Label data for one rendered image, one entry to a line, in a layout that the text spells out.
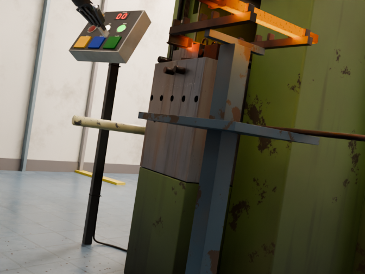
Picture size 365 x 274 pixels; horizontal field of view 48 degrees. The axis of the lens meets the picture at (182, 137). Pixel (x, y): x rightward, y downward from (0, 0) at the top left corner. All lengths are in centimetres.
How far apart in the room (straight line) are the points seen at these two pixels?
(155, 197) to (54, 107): 311
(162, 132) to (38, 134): 303
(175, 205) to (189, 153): 20
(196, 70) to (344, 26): 53
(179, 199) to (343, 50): 77
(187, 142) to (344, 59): 61
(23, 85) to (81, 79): 70
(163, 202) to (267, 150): 44
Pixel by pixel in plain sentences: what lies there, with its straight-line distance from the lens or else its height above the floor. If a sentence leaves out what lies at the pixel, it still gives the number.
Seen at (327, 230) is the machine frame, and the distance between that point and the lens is 160.
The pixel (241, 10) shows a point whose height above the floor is 94.
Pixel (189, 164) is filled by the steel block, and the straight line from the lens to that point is 146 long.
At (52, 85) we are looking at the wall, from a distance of 462.
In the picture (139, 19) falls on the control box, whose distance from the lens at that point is 208.
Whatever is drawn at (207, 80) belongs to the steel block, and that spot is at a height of 83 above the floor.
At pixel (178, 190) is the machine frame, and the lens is 151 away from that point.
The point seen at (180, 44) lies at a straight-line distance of 168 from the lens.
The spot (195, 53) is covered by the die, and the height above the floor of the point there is 96.
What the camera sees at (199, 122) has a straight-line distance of 96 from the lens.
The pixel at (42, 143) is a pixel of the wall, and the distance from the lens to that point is 461.
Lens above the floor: 64
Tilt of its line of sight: 1 degrees down
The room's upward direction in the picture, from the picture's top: 9 degrees clockwise
